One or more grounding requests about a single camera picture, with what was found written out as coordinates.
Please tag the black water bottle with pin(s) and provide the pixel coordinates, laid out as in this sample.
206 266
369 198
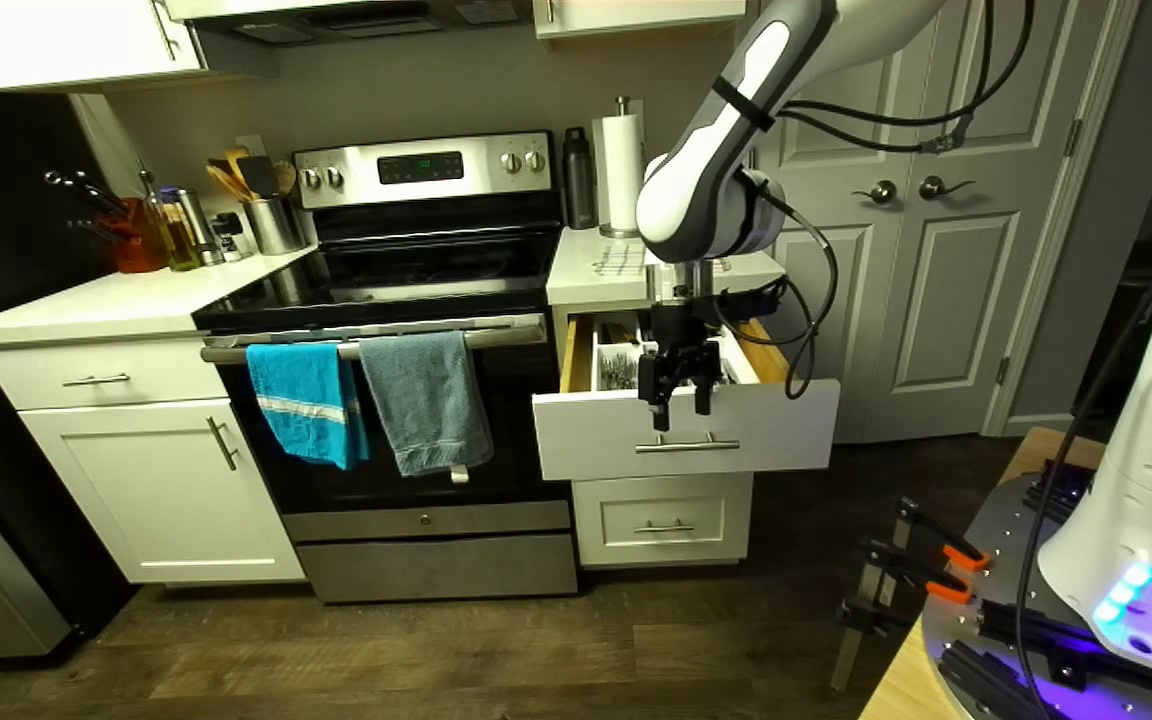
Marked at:
578 177

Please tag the white upper left cabinet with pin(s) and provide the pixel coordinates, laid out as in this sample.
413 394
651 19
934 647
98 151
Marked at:
83 43

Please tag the stainless steel electric stove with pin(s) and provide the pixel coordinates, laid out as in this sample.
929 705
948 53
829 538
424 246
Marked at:
424 294

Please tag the utensil holder with utensils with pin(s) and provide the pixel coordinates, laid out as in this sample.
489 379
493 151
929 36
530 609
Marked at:
262 193

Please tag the red container on counter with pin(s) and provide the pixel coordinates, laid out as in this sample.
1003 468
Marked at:
136 241

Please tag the white narrow countertop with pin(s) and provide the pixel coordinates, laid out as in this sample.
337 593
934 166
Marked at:
613 271

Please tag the white cutlery tray organizer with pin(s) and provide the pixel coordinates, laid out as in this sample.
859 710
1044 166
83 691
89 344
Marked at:
617 351

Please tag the white lower small drawer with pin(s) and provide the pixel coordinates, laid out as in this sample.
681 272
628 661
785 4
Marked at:
661 521

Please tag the bright blue striped towel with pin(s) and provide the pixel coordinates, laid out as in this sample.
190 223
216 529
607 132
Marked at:
308 400

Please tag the orange-handled black clamp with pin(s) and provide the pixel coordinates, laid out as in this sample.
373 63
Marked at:
859 625
929 533

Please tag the grey-blue hanging towel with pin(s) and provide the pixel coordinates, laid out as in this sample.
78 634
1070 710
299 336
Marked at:
429 400

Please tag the white kitchen drawer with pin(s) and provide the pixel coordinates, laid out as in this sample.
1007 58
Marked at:
584 435

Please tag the white left base cabinet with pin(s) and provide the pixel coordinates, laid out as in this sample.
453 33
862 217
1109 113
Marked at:
151 451

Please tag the white double closet door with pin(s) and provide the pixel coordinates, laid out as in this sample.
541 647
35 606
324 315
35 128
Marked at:
922 187

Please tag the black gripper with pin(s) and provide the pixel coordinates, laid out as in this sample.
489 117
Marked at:
681 351

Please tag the white paper towel roll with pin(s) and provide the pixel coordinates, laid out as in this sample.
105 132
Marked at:
617 152

